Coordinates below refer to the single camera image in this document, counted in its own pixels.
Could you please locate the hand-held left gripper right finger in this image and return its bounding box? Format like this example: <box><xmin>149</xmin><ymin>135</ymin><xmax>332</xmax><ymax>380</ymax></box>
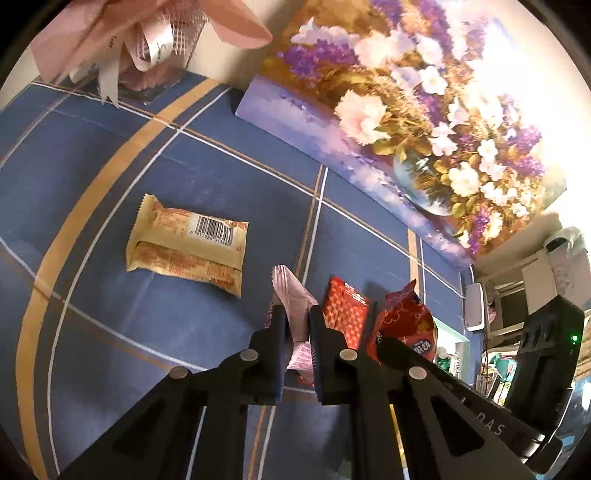
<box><xmin>308</xmin><ymin>305</ymin><xmax>536</xmax><ymax>480</ymax></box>

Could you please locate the white tray with teal rim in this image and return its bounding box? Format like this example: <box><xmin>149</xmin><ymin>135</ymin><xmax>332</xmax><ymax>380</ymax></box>
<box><xmin>434</xmin><ymin>320</ymin><xmax>472</xmax><ymax>384</ymax></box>

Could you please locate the purple snack packet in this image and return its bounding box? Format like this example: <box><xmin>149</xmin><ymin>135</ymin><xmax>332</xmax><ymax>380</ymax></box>
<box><xmin>265</xmin><ymin>265</ymin><xmax>319</xmax><ymax>386</ymax></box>

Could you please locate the red packet with blue label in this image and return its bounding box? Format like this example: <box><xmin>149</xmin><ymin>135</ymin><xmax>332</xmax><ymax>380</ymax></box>
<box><xmin>367</xmin><ymin>280</ymin><xmax>438</xmax><ymax>365</ymax></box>

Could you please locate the beige wafer packet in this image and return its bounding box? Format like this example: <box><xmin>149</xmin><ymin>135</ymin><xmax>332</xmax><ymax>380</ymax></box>
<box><xmin>126</xmin><ymin>194</ymin><xmax>250</xmax><ymax>298</ymax></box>

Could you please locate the white storage box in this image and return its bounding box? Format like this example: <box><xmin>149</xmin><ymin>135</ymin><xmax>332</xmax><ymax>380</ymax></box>
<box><xmin>522</xmin><ymin>226</ymin><xmax>591</xmax><ymax>301</ymax></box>

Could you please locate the red patterned snack packet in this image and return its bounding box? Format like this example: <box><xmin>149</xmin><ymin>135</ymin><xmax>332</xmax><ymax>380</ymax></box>
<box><xmin>322</xmin><ymin>276</ymin><xmax>371</xmax><ymax>350</ymax></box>

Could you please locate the floral painting canvas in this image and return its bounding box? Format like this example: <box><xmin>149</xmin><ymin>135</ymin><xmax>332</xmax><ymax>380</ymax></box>
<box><xmin>235</xmin><ymin>0</ymin><xmax>568</xmax><ymax>271</ymax></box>

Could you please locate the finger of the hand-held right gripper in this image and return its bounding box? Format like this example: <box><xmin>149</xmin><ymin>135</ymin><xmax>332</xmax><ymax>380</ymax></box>
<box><xmin>378</xmin><ymin>338</ymin><xmax>467</xmax><ymax>394</ymax></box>

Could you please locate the white plastic device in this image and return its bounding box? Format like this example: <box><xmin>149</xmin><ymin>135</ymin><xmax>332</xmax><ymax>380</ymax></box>
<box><xmin>464</xmin><ymin>282</ymin><xmax>488</xmax><ymax>332</ymax></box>

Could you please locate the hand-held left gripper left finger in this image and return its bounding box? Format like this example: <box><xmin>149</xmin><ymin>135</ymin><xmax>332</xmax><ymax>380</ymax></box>
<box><xmin>60</xmin><ymin>305</ymin><xmax>286</xmax><ymax>480</ymax></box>

